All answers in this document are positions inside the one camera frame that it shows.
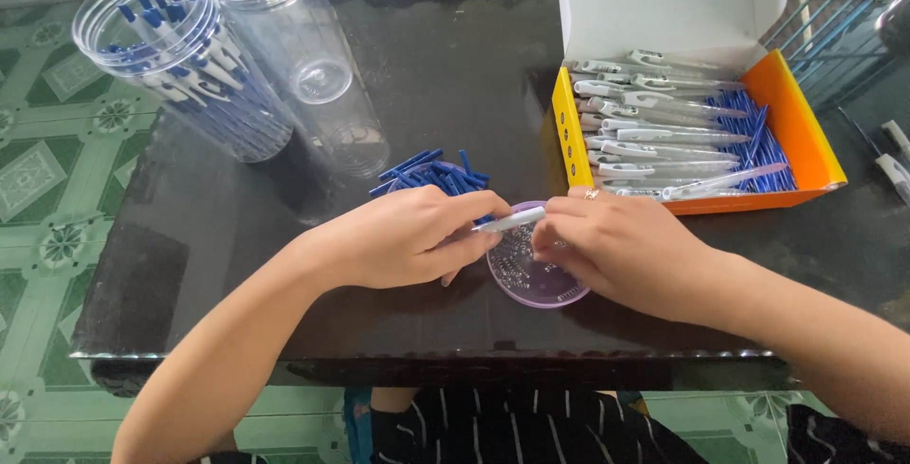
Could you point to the clear plastic jar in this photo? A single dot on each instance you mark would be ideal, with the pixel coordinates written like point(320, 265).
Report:
point(298, 30)
point(128, 30)

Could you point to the person's right hand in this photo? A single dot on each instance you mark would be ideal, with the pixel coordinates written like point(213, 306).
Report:
point(625, 258)

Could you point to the person's right fingers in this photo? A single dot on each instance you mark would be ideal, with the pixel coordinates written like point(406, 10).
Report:
point(561, 236)

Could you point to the orange and yellow cardboard box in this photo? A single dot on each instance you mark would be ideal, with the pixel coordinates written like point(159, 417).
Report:
point(661, 2)

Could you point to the white pen barrel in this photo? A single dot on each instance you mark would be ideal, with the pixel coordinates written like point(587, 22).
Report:
point(515, 219)

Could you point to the purple round plastic lid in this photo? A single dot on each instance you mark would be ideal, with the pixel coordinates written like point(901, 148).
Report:
point(530, 286)

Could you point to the heap of blue pen refills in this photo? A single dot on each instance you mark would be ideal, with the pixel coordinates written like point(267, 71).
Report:
point(771, 144)

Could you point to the pile of blue pen plungers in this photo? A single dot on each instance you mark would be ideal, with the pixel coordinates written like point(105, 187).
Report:
point(444, 176)

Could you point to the black striped garment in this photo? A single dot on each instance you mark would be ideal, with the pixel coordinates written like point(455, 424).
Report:
point(526, 428)

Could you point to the pile of small metal springs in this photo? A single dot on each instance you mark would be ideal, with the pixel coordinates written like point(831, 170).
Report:
point(517, 254)

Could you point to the white pen part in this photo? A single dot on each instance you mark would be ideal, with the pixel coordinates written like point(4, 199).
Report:
point(894, 172)
point(898, 135)

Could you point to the person's left hand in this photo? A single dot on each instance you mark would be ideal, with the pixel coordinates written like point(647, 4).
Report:
point(398, 243)

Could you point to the heap of clear pen barrels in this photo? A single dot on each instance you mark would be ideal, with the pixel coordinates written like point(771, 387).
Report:
point(654, 130)

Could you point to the bunch of blue white pens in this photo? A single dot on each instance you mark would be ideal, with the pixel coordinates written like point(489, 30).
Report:
point(213, 87)

